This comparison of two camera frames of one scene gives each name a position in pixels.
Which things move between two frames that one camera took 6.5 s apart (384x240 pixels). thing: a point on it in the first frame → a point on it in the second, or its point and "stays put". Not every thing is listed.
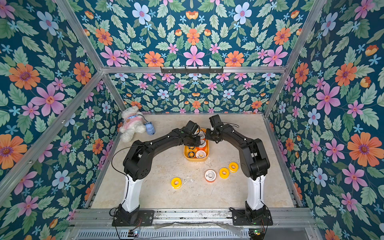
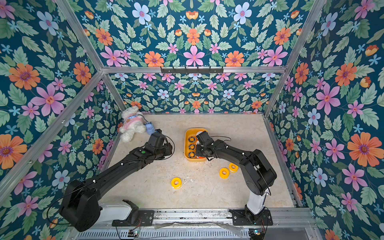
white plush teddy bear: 133,122 stays put
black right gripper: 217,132 → 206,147
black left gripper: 198,142 → 169,149
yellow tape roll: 176,183 stays put
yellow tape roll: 224,173 stays put
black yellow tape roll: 191,154 stays put
